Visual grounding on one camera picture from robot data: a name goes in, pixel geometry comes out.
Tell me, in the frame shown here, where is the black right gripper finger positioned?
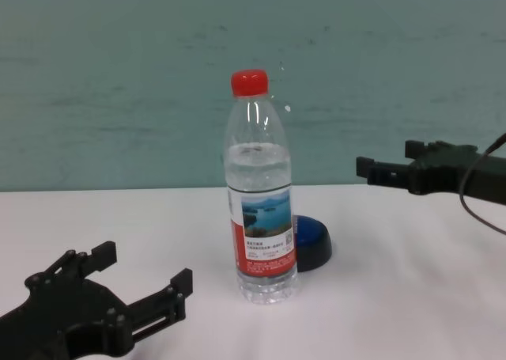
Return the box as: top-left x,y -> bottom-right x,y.
405,139 -> 450,157
355,156 -> 414,189

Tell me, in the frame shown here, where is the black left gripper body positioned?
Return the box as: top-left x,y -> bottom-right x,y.
0,274 -> 138,360

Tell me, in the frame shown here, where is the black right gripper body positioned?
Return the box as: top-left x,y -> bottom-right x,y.
409,143 -> 506,207

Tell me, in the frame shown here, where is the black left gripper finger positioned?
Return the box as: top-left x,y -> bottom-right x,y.
126,267 -> 194,338
43,240 -> 119,277

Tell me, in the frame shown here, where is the blue push button black base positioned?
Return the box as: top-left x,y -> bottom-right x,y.
295,214 -> 334,274

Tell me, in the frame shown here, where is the clear water bottle red cap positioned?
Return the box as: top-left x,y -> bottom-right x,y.
223,70 -> 300,306

